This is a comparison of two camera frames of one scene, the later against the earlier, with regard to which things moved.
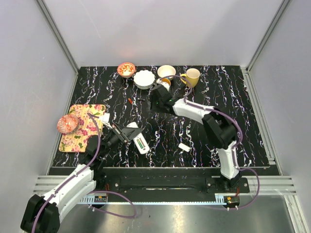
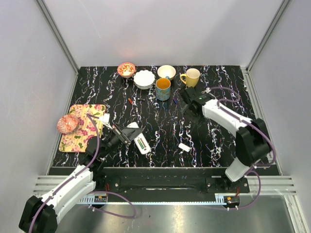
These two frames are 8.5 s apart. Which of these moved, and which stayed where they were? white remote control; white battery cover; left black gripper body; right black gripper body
Moved: right black gripper body
Stayed: white battery cover; left black gripper body; white remote control
